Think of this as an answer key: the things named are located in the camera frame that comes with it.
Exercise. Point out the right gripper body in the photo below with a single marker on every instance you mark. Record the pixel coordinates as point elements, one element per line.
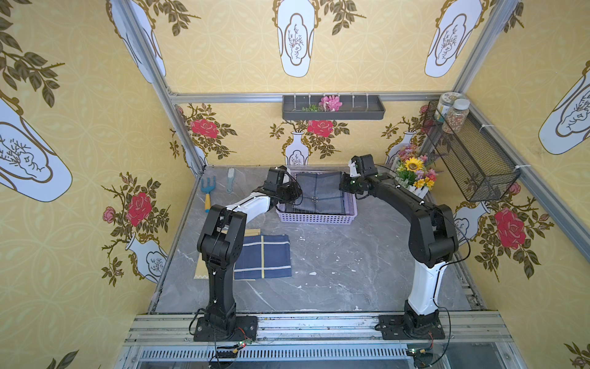
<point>348,184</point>

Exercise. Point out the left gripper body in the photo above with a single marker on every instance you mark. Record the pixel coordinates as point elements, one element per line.
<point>290,194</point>

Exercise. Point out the grey checked pillowcase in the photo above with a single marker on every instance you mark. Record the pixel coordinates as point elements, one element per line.
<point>321,192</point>

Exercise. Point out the black grid pillowcase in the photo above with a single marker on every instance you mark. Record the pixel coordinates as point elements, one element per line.
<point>302,212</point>

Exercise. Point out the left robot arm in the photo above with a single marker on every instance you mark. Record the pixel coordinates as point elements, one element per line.
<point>222,239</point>

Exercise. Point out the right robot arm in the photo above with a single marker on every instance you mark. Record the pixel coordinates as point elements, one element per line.
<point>432,240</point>

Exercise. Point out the lilac plastic basket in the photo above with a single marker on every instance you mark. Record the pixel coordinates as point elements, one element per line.
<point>350,207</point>

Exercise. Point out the navy plaid folded pillowcase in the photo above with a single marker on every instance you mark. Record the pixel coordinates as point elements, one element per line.
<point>264,257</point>

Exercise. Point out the tan folded pillowcase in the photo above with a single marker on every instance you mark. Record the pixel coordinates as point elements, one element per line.
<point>201,269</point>

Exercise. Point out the flower box white fence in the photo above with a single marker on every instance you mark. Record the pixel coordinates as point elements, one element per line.
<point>413,171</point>

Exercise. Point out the light blue small brush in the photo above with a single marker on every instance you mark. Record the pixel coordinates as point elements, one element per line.
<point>230,180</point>

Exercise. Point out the blue yellow garden fork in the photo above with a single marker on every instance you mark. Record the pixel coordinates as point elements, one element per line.
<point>207,186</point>

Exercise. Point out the pink artificial flower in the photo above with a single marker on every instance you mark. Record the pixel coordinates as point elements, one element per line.
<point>330,103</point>

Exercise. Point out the glass jar back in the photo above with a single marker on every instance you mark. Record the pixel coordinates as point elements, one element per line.
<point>445,103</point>

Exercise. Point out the glass jar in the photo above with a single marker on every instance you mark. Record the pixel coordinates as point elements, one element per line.
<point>456,116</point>
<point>445,103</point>

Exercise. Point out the glass jar front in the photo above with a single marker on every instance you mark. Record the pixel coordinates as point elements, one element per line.
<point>456,116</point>

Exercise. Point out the grey wall tray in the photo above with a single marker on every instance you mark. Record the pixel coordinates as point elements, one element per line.
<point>355,107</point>

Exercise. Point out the black wire mesh shelf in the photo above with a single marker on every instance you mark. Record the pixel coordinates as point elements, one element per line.
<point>481,168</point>

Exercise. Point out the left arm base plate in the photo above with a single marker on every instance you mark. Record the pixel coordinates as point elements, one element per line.
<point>238,329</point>

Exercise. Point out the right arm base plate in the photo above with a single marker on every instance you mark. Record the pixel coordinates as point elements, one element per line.
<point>398,327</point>

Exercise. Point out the aluminium rail frame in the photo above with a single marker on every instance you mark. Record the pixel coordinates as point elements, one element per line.
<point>473,339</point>

